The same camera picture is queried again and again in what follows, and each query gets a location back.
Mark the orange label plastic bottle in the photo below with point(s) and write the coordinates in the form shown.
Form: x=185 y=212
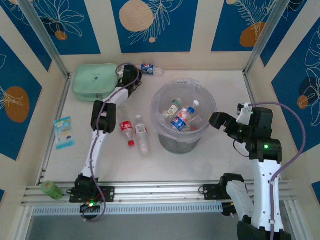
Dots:
x=194 y=127

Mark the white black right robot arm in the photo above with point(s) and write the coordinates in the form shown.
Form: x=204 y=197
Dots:
x=265 y=190

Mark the light blue snack packet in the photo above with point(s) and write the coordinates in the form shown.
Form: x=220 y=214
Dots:
x=63 y=132

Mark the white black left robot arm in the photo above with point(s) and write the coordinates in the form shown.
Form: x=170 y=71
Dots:
x=96 y=150

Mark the aluminium front rail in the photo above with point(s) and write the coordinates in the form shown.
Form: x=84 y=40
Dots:
x=160 y=192

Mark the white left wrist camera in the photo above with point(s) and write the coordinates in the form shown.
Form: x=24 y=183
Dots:
x=120 y=73

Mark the green cylinder roll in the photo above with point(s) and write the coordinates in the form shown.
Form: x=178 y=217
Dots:
x=51 y=190

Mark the red white label bottle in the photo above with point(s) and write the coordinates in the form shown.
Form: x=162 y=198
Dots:
x=185 y=114
x=142 y=135

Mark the black right controller box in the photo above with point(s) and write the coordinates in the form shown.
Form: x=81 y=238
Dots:
x=228 y=210

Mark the blue label plastic bottle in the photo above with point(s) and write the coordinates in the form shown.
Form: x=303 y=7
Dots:
x=180 y=122
x=148 y=68

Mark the mint green zipper pouch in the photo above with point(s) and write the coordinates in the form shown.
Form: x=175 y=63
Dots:
x=92 y=82

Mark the aluminium side rail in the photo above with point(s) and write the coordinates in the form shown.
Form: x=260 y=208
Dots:
x=63 y=100
x=252 y=90

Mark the black left controller box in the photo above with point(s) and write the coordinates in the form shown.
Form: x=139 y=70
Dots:
x=90 y=207

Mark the black controller box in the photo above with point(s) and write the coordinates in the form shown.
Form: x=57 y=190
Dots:
x=228 y=210
x=90 y=207

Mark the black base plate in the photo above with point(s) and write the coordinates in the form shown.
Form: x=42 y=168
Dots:
x=210 y=192
x=107 y=193

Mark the red cap red label bottle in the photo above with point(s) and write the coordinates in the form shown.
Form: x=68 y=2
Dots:
x=126 y=128

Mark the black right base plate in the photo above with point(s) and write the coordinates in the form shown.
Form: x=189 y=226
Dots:
x=210 y=192

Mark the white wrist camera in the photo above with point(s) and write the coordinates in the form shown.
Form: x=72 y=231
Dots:
x=120 y=73
x=243 y=112

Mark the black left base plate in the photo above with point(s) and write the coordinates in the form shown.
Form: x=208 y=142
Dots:
x=107 y=193

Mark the aluminium frame post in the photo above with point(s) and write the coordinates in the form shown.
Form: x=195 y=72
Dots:
x=267 y=35
x=42 y=35

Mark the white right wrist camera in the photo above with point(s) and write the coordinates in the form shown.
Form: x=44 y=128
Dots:
x=243 y=112

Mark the grey translucent plastic bin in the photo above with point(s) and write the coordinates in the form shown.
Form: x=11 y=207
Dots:
x=178 y=147

